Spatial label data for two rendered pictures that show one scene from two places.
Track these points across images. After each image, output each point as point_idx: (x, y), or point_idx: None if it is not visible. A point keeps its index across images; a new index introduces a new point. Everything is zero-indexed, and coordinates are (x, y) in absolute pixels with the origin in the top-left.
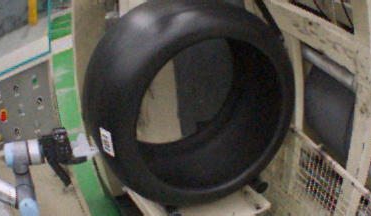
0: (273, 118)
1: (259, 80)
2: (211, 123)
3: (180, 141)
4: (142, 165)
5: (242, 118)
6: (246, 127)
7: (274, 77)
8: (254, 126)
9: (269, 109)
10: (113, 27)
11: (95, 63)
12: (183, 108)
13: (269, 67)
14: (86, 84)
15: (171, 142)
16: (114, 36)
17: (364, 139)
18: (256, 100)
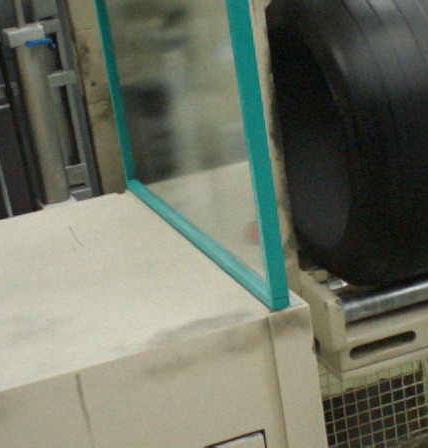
0: (343, 157)
1: (281, 133)
2: (297, 212)
3: (318, 241)
4: None
5: (295, 196)
6: (307, 202)
7: (316, 103)
8: (319, 191)
9: (325, 154)
10: (379, 10)
11: None
12: None
13: (303, 95)
14: (426, 97)
15: (320, 246)
16: (418, 10)
17: None
18: (290, 164)
